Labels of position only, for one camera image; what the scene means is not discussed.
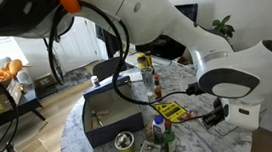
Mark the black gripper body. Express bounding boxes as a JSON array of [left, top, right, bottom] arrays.
[[199, 96, 227, 131]]

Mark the red sauce packet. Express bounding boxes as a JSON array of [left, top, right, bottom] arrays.
[[178, 112, 191, 122], [185, 109, 198, 120]]

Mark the yellow printed packet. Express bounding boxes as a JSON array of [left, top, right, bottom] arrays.
[[153, 99, 190, 125]]

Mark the green bottle red cap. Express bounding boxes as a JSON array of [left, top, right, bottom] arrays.
[[160, 118, 178, 152]]

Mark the white bottle blue cap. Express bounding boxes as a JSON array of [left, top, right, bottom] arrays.
[[150, 113, 169, 145]]

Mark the hot sauce bottle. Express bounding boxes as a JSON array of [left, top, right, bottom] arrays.
[[152, 74, 164, 100]]

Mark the wooden block stick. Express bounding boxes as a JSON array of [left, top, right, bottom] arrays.
[[90, 117, 101, 131], [142, 119, 156, 141], [95, 109, 112, 118]]

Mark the clear plastic cup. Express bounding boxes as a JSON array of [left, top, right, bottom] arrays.
[[145, 89, 156, 105]]

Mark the clear labelled food package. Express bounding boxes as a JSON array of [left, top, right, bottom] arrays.
[[135, 138, 163, 152]]

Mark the dark bottle yellow label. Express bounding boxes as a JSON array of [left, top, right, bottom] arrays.
[[144, 49, 154, 69]]

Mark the white paper sheet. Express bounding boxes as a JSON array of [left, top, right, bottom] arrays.
[[126, 66, 145, 85]]

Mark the vitamin bottle yellow lid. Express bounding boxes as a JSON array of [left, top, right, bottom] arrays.
[[136, 52, 149, 71]]

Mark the open tin can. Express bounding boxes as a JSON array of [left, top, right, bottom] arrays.
[[112, 129, 137, 152]]

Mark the green potted plant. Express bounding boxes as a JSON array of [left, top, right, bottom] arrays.
[[211, 13, 237, 41]]

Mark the blue cardboard box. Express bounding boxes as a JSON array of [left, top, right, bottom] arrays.
[[78, 82, 148, 150]]

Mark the metal spoon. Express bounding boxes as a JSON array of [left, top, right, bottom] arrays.
[[90, 107, 105, 128]]

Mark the blue cardboard box lid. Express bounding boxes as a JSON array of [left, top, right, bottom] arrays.
[[81, 74, 133, 100]]

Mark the black chair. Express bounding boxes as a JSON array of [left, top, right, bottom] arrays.
[[90, 55, 129, 83]]

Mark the plain white bottle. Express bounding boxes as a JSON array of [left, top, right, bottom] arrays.
[[90, 74, 102, 89]]

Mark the dark hanging coat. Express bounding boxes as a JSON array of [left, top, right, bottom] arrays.
[[94, 19, 125, 61]]

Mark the dark patterned rug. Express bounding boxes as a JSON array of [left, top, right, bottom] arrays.
[[33, 64, 95, 100]]

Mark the white closet door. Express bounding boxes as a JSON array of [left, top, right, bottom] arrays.
[[47, 14, 105, 75]]

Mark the small cardboard box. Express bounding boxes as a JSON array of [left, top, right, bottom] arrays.
[[32, 72, 58, 91]]

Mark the dark low bench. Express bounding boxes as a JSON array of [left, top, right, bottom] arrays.
[[0, 86, 48, 134]]

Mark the white round object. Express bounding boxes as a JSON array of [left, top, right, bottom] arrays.
[[16, 68, 34, 87]]

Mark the orange plush toy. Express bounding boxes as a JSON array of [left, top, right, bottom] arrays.
[[0, 57, 35, 83]]

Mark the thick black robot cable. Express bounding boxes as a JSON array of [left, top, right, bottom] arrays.
[[43, 0, 216, 137]]

